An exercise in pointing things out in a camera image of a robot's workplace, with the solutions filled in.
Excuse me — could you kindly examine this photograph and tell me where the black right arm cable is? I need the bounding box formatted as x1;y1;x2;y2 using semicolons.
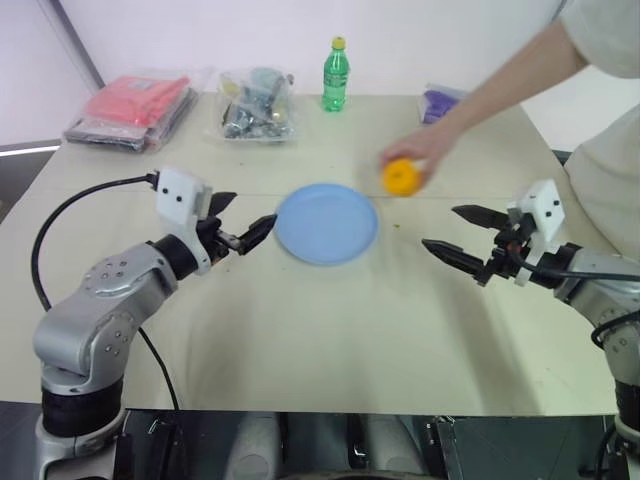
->
505;242;640;347

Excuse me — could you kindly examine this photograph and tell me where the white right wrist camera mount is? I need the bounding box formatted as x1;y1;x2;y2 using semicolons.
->
506;179;567;287

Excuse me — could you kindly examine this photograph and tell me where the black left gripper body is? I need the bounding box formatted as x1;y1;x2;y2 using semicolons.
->
195;215;247;264

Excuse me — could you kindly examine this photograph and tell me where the grey rounded shape under table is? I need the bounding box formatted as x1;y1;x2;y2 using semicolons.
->
233;413;282;480

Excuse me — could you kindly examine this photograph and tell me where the orange ball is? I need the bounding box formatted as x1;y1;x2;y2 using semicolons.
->
381;156;427;198

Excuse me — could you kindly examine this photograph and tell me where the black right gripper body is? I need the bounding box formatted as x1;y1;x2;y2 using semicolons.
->
476;214;532;288

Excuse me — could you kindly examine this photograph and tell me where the clear bag of purple items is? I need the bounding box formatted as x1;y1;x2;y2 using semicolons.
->
416;81;472;127

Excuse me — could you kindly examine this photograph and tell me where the light blue round plate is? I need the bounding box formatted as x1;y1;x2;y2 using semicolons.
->
273;182;382;268

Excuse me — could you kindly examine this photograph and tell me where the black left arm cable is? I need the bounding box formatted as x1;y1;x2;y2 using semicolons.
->
30;173;181;412

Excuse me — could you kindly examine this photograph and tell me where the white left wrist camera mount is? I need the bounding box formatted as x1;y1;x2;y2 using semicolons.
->
154;167;214;277

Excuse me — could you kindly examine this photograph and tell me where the person's bare hand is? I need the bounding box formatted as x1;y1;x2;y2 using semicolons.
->
377;116;460;181

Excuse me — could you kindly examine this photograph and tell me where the clear bag of red packets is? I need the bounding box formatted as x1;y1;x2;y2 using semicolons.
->
61;66;217;152

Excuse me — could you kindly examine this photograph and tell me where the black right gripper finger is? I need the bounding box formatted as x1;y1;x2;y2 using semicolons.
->
421;238;494;281
451;204;512;233

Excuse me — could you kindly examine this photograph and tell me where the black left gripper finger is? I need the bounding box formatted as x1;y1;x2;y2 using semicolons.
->
238;213;278;256
209;191;238;220

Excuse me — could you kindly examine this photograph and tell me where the clear bag of mixed items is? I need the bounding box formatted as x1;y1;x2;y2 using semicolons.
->
203;66;305;147

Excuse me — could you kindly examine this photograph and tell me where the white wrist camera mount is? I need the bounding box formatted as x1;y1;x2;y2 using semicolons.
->
154;167;214;277
506;179;567;287

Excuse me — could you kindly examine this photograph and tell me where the green plastic bottle yellow cap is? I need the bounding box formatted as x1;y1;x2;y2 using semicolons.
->
320;35;350;114

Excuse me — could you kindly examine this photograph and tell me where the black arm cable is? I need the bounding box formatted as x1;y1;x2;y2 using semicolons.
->
30;173;181;412
505;242;640;347

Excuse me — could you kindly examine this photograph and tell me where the black bracket under table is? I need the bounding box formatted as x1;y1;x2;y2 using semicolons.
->
423;415;459;480
148;418;187;480

